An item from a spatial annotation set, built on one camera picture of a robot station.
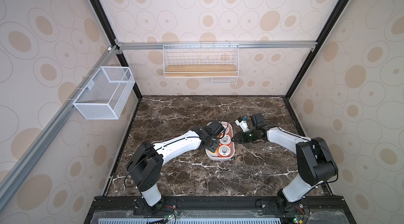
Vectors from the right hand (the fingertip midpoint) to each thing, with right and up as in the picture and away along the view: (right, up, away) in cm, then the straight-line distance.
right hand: (232, 141), depth 90 cm
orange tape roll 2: (-5, -5, -2) cm, 7 cm away
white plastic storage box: (-11, -9, -2) cm, 14 cm away
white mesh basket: (-85, +28, +19) cm, 92 cm away
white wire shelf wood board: (-7, +49, +9) cm, 50 cm away
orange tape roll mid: (-2, +7, +6) cm, 9 cm away
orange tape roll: (-4, 0, +2) cm, 4 cm away
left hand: (-10, -1, -5) cm, 11 cm away
